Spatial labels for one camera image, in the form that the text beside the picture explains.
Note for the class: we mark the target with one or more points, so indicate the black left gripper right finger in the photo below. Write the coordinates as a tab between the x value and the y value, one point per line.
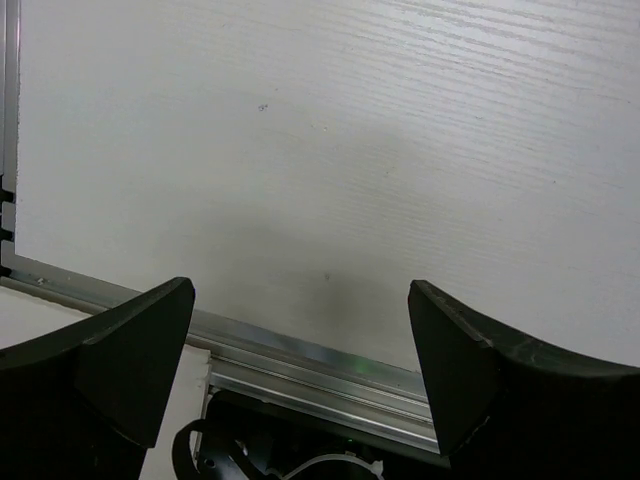
506	405

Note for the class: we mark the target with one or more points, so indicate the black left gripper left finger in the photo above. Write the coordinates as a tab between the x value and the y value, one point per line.
87	401

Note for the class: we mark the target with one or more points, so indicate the aluminium table frame rail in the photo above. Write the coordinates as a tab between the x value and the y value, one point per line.
359	393

